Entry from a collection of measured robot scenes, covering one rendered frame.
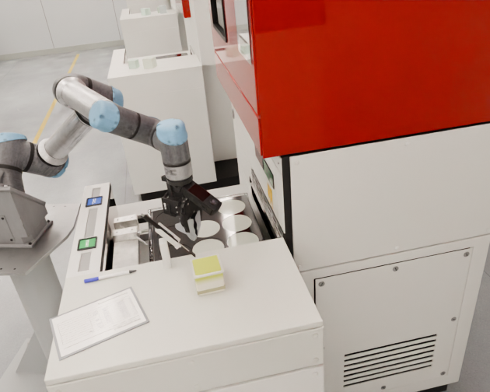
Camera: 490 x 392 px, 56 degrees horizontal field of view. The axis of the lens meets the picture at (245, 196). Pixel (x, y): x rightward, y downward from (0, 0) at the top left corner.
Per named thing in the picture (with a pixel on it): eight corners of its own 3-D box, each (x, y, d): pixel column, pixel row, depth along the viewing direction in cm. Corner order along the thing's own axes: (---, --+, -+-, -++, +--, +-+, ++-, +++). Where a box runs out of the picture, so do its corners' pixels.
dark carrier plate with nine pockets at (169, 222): (245, 196, 171) (245, 194, 171) (267, 250, 142) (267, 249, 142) (152, 212, 167) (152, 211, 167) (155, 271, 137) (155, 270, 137)
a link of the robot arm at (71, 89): (46, 60, 146) (109, 94, 112) (78, 72, 154) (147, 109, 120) (34, 94, 148) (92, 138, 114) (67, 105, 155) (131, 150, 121)
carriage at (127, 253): (139, 225, 168) (138, 219, 166) (140, 292, 137) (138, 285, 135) (117, 229, 167) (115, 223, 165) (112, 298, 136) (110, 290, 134)
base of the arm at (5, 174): (-34, 190, 161) (-29, 163, 164) (-1, 201, 176) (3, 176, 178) (3, 188, 158) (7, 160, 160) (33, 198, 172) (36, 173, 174)
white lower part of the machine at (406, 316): (372, 272, 263) (381, 139, 221) (456, 395, 193) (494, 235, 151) (250, 297, 254) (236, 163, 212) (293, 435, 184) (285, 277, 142)
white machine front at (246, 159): (243, 162, 212) (234, 75, 192) (293, 273, 143) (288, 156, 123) (236, 163, 212) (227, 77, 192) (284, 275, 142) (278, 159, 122)
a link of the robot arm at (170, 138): (173, 113, 124) (191, 121, 118) (180, 151, 129) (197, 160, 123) (148, 123, 120) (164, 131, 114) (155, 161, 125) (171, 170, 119)
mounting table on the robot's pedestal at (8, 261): (-67, 301, 166) (-83, 273, 160) (1, 230, 204) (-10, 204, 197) (51, 302, 161) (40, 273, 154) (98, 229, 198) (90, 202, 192)
